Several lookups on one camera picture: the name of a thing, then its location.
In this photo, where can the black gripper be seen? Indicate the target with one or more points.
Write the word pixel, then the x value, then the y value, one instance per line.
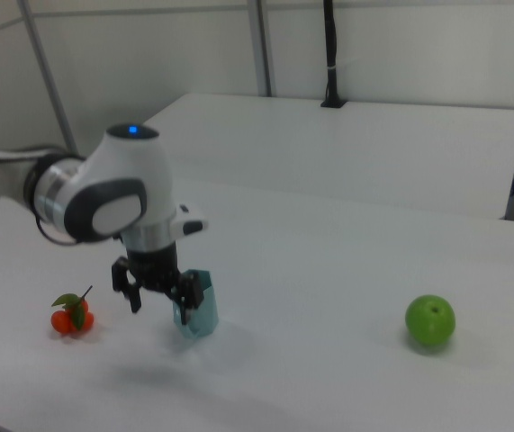
pixel 153 267

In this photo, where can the teal hexagonal plastic mug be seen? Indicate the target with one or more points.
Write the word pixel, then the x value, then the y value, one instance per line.
pixel 207 310

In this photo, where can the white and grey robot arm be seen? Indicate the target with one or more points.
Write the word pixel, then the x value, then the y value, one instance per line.
pixel 117 189

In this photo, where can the small oranges cluster with leaves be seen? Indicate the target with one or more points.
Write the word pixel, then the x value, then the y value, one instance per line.
pixel 72 317

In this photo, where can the green toy apple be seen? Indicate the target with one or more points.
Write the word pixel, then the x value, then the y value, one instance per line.
pixel 430 319

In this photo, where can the aluminium partition corner post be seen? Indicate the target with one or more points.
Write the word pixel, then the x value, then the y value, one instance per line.
pixel 49 76

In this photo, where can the black pole with base plate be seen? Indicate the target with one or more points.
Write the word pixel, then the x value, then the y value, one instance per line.
pixel 331 54

